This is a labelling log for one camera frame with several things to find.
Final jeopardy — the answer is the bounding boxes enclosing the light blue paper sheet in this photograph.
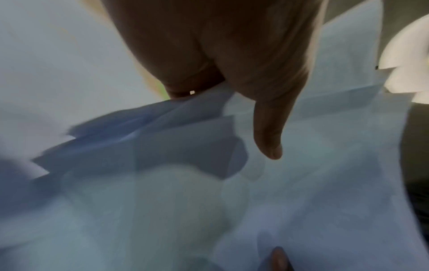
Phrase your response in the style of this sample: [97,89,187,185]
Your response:
[0,0,420,271]

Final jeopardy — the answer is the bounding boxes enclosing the white crumpled paper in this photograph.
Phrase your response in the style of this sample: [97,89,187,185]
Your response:
[375,12,429,104]

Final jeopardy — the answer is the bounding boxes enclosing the large white paper sheet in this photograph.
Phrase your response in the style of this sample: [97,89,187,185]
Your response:
[0,0,168,179]

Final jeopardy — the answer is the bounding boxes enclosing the person's right hand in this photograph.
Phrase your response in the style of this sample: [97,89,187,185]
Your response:
[267,246,291,271]

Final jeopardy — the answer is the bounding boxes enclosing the person's left hand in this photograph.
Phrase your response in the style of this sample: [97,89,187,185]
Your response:
[101,0,330,160]

